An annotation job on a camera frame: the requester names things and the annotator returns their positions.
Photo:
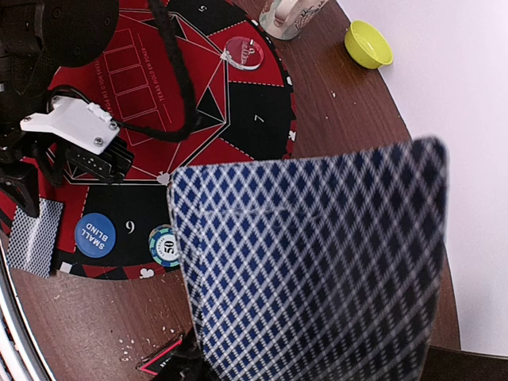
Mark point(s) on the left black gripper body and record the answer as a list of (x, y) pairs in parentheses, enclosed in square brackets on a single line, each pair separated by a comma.
[(37, 39)]

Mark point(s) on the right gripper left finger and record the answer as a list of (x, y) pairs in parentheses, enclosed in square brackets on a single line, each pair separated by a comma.
[(19, 182)]

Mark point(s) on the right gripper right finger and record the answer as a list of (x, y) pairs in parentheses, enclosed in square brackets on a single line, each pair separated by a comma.
[(186, 364)]

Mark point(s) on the teal poker chip stack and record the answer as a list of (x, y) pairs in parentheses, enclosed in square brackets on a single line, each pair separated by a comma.
[(162, 246)]

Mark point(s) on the blue playing card deck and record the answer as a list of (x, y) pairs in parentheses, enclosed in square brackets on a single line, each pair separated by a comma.
[(324, 268)]

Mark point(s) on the red black triangle token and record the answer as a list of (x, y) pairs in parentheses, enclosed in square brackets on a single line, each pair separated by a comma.
[(152, 364)]

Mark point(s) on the blue small blind button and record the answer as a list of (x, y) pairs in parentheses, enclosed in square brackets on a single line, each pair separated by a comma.
[(95, 235)]

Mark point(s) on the clear dealer button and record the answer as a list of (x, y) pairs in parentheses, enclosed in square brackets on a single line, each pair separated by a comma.
[(243, 53)]

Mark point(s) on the round red black poker mat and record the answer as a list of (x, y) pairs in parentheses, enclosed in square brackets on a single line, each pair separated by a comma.
[(178, 104)]

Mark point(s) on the white printed mug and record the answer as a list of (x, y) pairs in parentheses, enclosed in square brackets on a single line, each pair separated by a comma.
[(284, 19)]

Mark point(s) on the green bowl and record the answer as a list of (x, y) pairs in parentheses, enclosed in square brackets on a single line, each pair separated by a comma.
[(367, 46)]

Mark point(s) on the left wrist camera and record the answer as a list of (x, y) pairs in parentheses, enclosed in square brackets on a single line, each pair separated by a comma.
[(93, 137)]

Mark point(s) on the aluminium front rail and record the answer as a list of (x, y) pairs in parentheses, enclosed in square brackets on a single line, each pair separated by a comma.
[(21, 358)]

